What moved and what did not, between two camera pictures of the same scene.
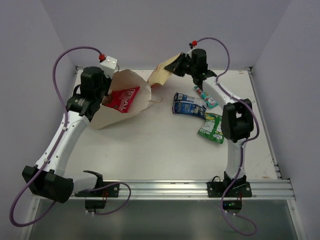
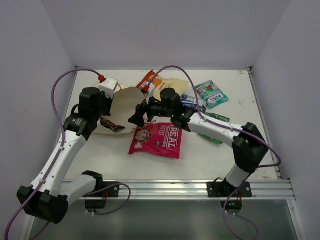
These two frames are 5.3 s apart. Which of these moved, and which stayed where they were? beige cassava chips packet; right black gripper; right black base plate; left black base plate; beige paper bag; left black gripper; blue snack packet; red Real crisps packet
Moved: beige cassava chips packet; red Real crisps packet; right black gripper; left black gripper; beige paper bag
Stayed: right black base plate; blue snack packet; left black base plate
